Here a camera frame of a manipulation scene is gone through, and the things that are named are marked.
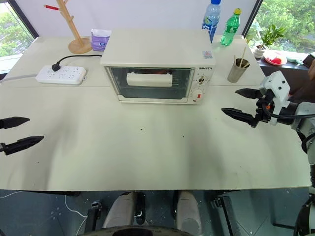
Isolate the blue label water bottle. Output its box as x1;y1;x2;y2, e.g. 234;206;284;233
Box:
202;0;221;44

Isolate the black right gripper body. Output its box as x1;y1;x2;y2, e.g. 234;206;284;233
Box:
255;89;274;123

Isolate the red plate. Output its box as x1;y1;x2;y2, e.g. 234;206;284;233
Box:
263;51;288;66

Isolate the black power plug cable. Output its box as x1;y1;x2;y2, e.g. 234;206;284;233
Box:
51;54;103;72

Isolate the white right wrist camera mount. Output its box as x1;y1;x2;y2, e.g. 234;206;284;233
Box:
258;71;291;126

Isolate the wooden mug tree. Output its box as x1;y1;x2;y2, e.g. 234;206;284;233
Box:
43;0;93;54

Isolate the silver robot leg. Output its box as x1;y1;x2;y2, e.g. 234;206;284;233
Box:
176;191;203;236
102;191;135;229

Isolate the white floor cable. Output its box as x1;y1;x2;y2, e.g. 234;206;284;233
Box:
64;194;89;218

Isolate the white power strip cord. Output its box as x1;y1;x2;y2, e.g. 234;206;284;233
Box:
0;73;40;83

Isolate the metal cup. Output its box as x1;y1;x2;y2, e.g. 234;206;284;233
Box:
227;58;251;83

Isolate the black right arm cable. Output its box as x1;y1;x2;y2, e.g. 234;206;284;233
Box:
262;102;307;121

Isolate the silver left robot leg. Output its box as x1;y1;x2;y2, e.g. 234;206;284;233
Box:
102;191;135;229

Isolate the green soda bottle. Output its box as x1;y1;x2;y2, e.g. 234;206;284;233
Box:
220;8;242;47

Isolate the dark box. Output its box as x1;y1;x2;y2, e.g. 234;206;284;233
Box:
302;52;315;69

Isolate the black table frame leg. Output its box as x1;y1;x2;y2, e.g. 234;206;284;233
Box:
210;190;237;236
86;200;103;232

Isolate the dark rounded shape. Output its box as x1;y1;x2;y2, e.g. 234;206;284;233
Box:
83;225;197;236

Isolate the purple tissue pack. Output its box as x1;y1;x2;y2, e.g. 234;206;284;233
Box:
90;29;112;52

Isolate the white toaster oven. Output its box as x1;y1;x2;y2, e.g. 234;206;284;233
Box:
100;29;217;106

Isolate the silver right robot leg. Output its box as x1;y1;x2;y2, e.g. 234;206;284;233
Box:
176;191;203;236

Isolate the potted green plant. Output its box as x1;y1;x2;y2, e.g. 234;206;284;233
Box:
253;24;287;59

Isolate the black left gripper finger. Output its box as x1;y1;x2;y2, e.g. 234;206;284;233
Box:
0;117;31;130
0;136;45;156

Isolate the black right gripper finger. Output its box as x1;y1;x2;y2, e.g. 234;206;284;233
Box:
235;88;263;100
221;107;258;128

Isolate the white power strip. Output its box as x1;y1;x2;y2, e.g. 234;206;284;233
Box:
35;65;87;86

